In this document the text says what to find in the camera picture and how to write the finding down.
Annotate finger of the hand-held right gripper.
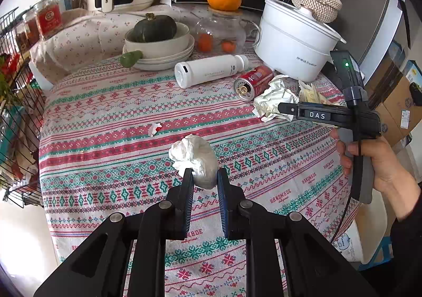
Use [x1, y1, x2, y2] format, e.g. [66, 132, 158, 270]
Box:
[278, 102, 299, 120]

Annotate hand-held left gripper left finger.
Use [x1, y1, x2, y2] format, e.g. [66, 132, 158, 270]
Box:
[33, 168, 195, 297]

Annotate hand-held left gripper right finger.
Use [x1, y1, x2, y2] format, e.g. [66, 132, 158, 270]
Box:
[217, 168, 391, 297]

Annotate white paper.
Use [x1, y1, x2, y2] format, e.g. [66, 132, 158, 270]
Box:
[253, 75, 300, 122]

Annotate white tissue ball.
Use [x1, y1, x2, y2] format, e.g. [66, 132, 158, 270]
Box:
[169, 134, 219, 189]

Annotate red drink can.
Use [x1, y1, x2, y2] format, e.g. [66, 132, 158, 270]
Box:
[233, 65, 275, 102]

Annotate white plastic bottle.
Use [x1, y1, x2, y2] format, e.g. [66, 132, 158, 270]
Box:
[175, 55, 249, 88]

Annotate white plastic bin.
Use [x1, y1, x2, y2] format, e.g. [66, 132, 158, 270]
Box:
[331, 218, 394, 265]

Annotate person's right forearm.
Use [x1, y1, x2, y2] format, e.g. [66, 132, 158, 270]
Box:
[358, 181, 422, 297]

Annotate person's right hand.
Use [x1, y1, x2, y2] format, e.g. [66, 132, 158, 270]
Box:
[330, 129, 413, 222]

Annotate pale yellow paper pieces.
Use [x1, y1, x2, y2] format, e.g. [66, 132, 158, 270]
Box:
[298, 81, 340, 106]

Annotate large cardboard box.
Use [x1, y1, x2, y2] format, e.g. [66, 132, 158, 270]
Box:
[372, 69, 422, 146]

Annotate white electric cooking pot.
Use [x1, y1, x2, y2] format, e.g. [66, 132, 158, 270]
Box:
[254, 0, 347, 83]

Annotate blue and yellow box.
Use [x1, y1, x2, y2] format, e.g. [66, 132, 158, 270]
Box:
[404, 60, 422, 87]

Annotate grey refrigerator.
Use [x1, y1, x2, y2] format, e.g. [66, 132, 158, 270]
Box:
[358, 0, 413, 87]

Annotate glass teapot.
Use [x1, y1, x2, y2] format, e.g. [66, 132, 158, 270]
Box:
[193, 7, 261, 54]

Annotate patterned striped tablecloth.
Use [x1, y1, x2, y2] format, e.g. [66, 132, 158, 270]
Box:
[39, 53, 361, 297]

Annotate cream ceramic plate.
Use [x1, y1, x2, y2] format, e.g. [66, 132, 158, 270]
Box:
[123, 35, 195, 62]
[132, 46, 195, 71]

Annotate cream ceramic bowl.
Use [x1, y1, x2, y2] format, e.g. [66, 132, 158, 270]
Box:
[124, 22, 191, 59]

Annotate dark green pumpkin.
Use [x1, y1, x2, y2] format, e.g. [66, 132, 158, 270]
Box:
[132, 13, 178, 43]

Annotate white floral cloth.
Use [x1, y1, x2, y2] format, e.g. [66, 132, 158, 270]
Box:
[30, 3, 264, 85]

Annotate pile of colourful packets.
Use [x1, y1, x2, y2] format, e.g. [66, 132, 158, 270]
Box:
[0, 53, 37, 182]

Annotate black cable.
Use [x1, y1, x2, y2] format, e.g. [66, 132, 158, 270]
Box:
[328, 140, 363, 245]

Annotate black wire rack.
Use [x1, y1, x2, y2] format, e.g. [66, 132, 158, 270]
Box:
[0, 7, 45, 208]

